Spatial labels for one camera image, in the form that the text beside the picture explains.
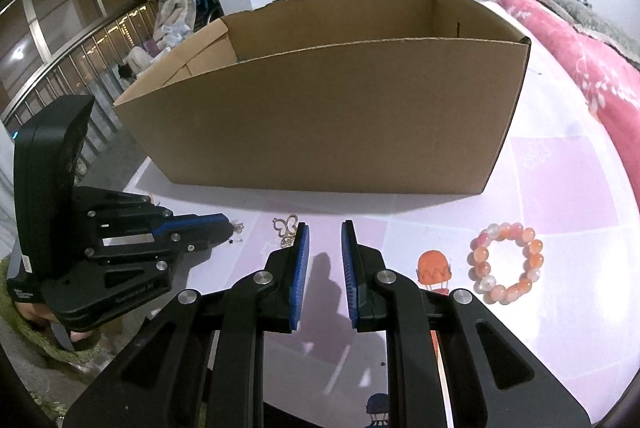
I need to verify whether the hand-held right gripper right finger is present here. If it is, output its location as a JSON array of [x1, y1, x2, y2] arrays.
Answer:
[[341, 220, 591, 428]]

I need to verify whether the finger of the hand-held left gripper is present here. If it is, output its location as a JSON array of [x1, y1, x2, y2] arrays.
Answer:
[[85, 220, 238, 276], [75, 188, 226, 241]]

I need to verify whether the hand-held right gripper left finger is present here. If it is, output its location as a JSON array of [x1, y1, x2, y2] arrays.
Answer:
[[62, 222, 312, 428]]

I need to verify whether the gold charm keychain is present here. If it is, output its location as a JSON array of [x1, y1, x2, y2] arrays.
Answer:
[[271, 214, 300, 249]]

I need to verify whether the peach and pink bead bracelet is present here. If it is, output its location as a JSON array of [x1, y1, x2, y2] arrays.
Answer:
[[467, 222, 545, 306]]

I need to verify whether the large brown cardboard box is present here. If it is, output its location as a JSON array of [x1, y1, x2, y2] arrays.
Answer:
[[114, 0, 532, 197]]

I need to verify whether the person's left hand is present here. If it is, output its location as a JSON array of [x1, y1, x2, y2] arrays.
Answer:
[[67, 328, 101, 346]]

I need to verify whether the metal railing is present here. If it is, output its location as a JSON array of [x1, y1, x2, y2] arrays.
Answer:
[[0, 0, 166, 169]]

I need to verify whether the pile of clothes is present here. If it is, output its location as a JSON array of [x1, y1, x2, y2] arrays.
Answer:
[[152, 0, 216, 53]]

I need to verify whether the white printed table sheet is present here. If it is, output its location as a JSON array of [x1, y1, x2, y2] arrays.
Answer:
[[127, 0, 636, 428]]

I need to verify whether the pink floral blanket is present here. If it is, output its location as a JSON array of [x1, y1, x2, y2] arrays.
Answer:
[[492, 0, 640, 189]]

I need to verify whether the grey patterned blanket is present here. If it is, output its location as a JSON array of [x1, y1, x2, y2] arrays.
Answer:
[[530, 0, 640, 58]]

